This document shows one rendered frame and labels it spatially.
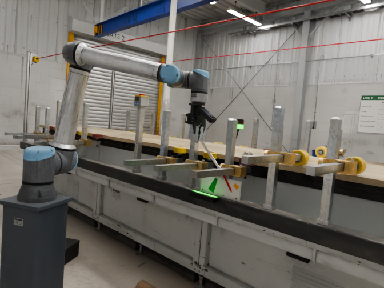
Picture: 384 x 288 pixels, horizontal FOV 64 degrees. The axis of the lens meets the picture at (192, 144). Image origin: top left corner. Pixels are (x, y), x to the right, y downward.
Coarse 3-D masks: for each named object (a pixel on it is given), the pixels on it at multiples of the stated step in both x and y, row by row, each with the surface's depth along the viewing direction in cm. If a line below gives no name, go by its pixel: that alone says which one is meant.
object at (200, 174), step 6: (222, 168) 150; (228, 168) 152; (246, 168) 161; (192, 174) 135; (198, 174) 134; (204, 174) 137; (210, 174) 140; (216, 174) 143; (222, 174) 147; (228, 174) 150
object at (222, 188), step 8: (208, 184) 165; (216, 184) 162; (224, 184) 158; (232, 184) 155; (240, 184) 152; (208, 192) 165; (216, 192) 162; (224, 192) 158; (232, 192) 155; (240, 192) 152
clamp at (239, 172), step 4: (224, 164) 159; (236, 168) 153; (240, 168) 152; (244, 168) 154; (236, 172) 153; (240, 172) 152; (244, 172) 154; (236, 176) 153; (240, 176) 152; (244, 176) 154
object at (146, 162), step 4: (124, 160) 168; (128, 160) 168; (132, 160) 170; (136, 160) 171; (140, 160) 173; (144, 160) 175; (148, 160) 177; (152, 160) 179; (156, 160) 182; (160, 160) 184; (164, 160) 186; (176, 160) 194; (180, 160) 196; (124, 164) 168; (128, 164) 167; (132, 164) 169; (136, 164) 171; (140, 164) 173; (144, 164) 175; (148, 164) 178; (152, 164) 180; (156, 164) 182
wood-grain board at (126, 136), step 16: (80, 128) 355; (96, 128) 392; (144, 144) 228; (160, 144) 217; (176, 144) 230; (208, 144) 261; (320, 176) 142; (336, 176) 137; (352, 176) 133; (368, 176) 135
